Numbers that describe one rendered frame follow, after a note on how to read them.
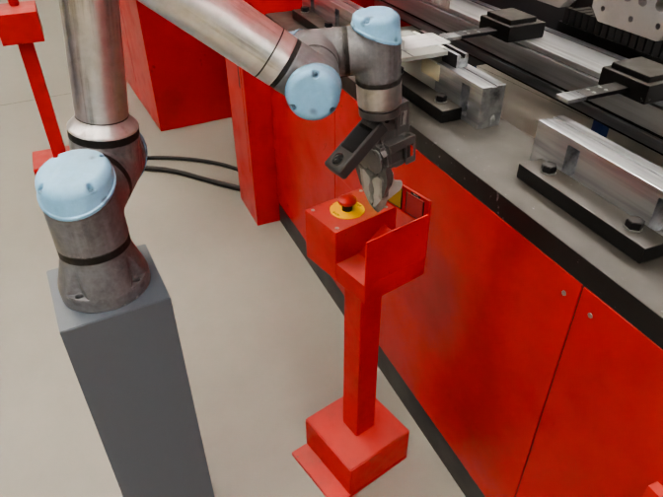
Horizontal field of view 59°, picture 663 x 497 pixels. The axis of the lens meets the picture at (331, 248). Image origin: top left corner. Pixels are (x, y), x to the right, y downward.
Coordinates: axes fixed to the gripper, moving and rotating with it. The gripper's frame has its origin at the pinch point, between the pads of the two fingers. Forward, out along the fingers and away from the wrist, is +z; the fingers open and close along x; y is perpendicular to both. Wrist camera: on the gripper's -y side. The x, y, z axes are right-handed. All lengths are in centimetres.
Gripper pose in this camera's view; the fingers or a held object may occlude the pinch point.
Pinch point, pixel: (374, 206)
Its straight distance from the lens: 111.6
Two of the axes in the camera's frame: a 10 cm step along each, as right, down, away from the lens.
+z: 0.8, 7.7, 6.3
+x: -5.9, -4.7, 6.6
